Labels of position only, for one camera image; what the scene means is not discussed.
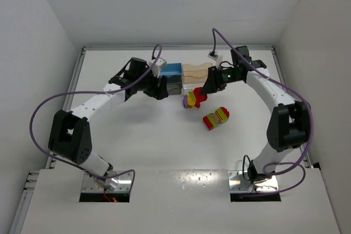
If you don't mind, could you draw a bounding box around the red rounded lego brick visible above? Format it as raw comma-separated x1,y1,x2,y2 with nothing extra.
193,87,208,102

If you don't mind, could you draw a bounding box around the green lego brick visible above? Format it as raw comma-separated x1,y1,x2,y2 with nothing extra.
188,91,197,102

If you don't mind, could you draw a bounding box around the red curved lego brick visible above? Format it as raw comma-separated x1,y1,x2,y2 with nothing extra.
195,100,201,108

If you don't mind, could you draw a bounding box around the purple rounded lego brick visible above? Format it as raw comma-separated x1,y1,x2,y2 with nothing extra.
183,95,189,109

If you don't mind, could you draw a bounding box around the yellow rounded lego brick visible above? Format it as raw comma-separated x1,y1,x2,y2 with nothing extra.
187,95,196,109

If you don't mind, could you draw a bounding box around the red green striped lego stack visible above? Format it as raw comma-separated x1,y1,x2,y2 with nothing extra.
203,113,219,130

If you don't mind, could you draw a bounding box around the striped burger lego stack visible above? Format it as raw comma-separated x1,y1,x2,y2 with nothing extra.
214,107,230,123

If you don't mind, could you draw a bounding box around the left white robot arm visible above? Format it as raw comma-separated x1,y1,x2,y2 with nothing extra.
48,58,168,177

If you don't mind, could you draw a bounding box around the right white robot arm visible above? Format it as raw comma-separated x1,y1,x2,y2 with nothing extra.
200,46,310,183

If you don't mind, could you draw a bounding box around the blue container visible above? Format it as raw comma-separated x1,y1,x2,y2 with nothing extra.
160,62,183,76

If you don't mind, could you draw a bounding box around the smoky grey container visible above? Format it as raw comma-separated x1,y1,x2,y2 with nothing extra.
167,75,182,95

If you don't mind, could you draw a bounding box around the orange translucent container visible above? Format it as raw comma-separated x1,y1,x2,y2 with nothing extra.
182,62,213,84

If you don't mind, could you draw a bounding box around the clear container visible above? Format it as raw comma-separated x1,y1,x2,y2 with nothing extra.
182,82,204,95

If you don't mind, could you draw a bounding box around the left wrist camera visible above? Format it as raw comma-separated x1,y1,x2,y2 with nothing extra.
148,58,167,77

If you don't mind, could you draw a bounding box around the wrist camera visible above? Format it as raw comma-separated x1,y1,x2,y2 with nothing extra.
208,51,223,69
148,58,167,77

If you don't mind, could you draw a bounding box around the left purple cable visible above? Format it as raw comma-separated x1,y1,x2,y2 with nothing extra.
29,43,135,183

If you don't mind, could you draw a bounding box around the purple cable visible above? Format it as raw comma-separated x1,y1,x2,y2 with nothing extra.
211,28,315,196
29,43,135,183

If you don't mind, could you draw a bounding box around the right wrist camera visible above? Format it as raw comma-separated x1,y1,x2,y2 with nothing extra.
208,51,223,69

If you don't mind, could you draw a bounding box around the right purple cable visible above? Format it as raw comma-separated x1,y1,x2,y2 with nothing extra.
211,28,315,196

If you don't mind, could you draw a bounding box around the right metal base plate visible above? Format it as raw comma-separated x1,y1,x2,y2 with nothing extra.
228,170,279,195

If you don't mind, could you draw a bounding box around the metal base plate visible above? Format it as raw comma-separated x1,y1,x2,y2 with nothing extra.
81,172,133,193
228,170,279,195

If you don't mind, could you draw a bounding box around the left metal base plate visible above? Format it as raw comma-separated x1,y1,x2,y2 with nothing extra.
81,172,133,193

